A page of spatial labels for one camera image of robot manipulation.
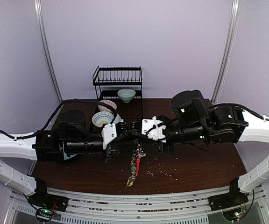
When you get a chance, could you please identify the pale blue plate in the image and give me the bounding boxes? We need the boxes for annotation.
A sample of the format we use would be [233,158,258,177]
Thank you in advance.
[63,152,76,161]

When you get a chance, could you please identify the light green ceramic bowl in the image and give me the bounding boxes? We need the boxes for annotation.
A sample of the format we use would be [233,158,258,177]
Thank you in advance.
[117,89,136,103]

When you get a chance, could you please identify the pink patterned bowl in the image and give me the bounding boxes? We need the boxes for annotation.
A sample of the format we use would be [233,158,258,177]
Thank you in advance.
[98,99,117,112]

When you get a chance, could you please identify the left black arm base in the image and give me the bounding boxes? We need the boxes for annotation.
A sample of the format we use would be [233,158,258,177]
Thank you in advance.
[28,178,69,212]

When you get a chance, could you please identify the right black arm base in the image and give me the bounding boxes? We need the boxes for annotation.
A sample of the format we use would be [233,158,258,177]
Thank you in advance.
[208,177,248,211]

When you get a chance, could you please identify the grey slotted front rail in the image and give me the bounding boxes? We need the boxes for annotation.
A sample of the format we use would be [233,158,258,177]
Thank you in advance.
[8,184,269,224]

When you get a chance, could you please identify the aluminium frame post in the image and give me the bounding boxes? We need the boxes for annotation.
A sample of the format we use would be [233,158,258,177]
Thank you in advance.
[211,0,241,104]
[34,0,63,103]

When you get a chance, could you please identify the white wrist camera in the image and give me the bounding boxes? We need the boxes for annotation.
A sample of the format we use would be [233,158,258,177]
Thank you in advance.
[101,122,130,150]
[130,116,166,142]

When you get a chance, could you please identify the black wire dish rack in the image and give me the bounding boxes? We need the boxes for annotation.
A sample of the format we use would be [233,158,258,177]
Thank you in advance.
[92,66,143,122]

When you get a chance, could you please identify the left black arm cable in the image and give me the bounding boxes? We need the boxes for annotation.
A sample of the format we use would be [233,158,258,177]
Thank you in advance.
[0,99,116,140]

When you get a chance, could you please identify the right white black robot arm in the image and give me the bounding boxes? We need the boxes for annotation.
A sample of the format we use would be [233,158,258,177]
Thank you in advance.
[141,90,269,206]

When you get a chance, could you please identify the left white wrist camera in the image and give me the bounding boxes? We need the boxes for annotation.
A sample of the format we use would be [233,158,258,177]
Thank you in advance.
[101,122,130,150]

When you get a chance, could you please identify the pale blue tilted bowl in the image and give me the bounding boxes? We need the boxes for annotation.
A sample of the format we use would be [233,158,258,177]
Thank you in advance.
[114,113,124,124]

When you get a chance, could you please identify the large keyring with red grip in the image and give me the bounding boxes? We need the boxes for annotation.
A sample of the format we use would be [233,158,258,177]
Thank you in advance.
[125,139,147,187]

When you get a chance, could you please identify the left aluminium frame post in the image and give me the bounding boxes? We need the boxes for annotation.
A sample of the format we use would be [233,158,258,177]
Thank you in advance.
[34,0,63,103]

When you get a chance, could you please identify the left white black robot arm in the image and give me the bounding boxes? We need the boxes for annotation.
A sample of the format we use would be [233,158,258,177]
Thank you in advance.
[0,110,130,207]

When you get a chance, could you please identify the blue yellow patterned bowl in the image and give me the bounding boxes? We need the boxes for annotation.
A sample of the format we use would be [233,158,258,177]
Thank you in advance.
[92,112,113,127]

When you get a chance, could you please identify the right aluminium frame post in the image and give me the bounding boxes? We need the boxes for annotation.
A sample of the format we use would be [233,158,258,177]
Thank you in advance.
[211,0,241,104]

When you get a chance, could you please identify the scattered crumbs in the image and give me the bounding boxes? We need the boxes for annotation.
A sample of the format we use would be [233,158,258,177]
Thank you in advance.
[146,155,179,181]

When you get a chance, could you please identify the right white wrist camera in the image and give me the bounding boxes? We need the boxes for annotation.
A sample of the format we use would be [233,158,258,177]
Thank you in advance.
[130,116,166,142]

